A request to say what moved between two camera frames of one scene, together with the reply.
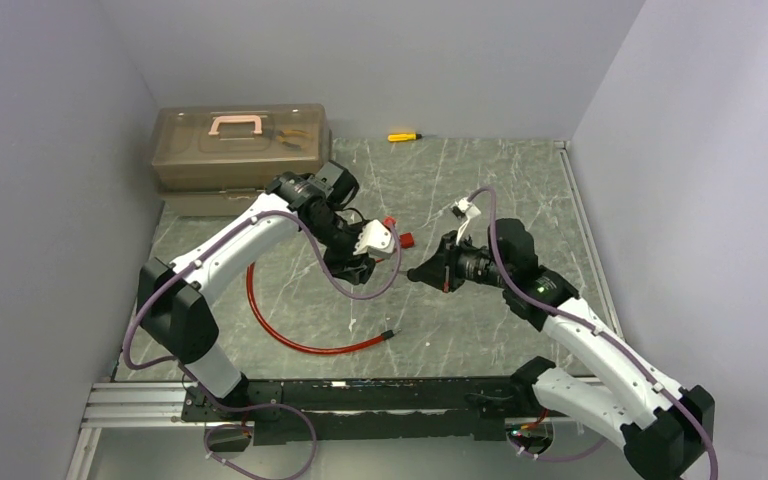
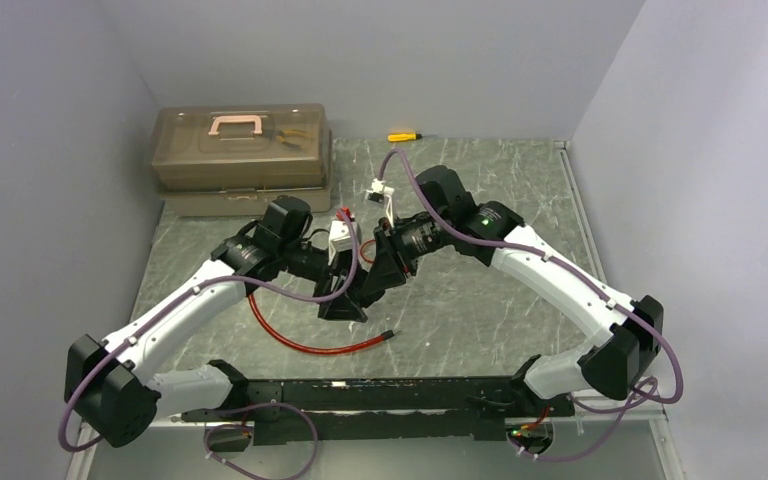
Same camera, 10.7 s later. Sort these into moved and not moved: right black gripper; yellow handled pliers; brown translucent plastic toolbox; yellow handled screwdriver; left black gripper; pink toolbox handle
Moved: right black gripper; left black gripper
Not moved: pink toolbox handle; yellow handled pliers; yellow handled screwdriver; brown translucent plastic toolbox
